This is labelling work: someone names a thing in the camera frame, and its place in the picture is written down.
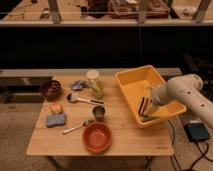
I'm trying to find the small metal cup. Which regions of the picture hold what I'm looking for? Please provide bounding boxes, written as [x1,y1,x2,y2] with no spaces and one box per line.
[92,106,105,122]

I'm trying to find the black cable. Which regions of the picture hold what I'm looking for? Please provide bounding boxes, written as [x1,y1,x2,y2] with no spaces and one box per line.
[166,119,213,171]

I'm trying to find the orange bowl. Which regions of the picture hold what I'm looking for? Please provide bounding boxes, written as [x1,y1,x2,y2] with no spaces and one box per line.
[82,122,112,154]

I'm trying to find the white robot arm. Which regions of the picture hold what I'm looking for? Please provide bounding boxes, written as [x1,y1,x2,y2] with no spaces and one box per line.
[145,74,213,129]

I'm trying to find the blue crumpled cloth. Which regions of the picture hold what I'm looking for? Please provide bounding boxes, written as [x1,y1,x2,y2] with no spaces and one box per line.
[71,80,87,91]

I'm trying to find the metal spoon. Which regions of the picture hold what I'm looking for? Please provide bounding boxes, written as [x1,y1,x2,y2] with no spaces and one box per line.
[62,119,94,135]

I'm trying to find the dark brown bowl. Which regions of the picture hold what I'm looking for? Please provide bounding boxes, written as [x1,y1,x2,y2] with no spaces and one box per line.
[40,80,62,101]

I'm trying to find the small apple toy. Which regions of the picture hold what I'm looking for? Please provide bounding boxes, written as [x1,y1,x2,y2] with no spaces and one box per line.
[50,103,63,114]

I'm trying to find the striped dark block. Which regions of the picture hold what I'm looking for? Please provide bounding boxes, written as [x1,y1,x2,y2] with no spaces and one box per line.
[138,97,150,116]

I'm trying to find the wooden folding table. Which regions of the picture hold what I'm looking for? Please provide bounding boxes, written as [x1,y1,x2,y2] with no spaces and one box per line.
[27,76,173,157]

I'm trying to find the brush with wooden handle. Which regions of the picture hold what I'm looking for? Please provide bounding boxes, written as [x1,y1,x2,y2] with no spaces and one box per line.
[67,93,103,105]

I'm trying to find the blue sponge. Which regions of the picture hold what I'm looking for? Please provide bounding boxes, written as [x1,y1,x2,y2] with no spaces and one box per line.
[46,114,66,128]

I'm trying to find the yellow plastic bin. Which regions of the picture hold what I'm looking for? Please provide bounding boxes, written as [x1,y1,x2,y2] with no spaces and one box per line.
[115,65,186,129]

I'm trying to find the black foot pedal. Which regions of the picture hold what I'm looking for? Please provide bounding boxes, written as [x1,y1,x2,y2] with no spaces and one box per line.
[184,123,210,142]

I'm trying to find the wooden shelf rail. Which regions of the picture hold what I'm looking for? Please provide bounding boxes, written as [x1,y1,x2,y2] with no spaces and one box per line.
[0,0,213,28]

